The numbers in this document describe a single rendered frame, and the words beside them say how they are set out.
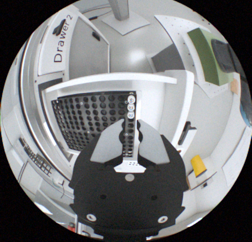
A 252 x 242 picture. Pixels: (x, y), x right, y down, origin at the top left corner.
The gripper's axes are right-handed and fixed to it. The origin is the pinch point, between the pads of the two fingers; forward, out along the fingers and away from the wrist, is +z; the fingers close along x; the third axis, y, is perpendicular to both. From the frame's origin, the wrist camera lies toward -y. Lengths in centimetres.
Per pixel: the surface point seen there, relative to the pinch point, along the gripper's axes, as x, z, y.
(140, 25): 13, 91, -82
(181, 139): 13.1, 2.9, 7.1
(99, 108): -6.1, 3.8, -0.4
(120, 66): -12, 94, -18
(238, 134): 316, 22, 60
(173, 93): 9.0, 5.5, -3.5
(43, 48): -21.2, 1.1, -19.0
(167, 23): 14.7, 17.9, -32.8
